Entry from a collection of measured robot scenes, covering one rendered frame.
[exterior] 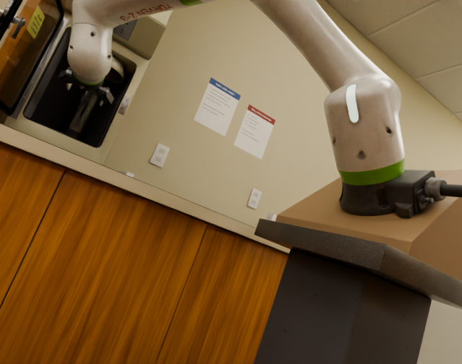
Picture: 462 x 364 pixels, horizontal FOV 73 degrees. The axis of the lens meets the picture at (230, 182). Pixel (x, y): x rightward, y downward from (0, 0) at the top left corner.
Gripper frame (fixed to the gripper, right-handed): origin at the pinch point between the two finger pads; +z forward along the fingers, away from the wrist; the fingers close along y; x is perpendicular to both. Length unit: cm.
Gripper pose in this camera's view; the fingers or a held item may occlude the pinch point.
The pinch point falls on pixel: (86, 93)
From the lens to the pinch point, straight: 131.5
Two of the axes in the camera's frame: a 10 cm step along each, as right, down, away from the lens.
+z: -4.4, 0.2, 9.0
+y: -8.3, -3.8, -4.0
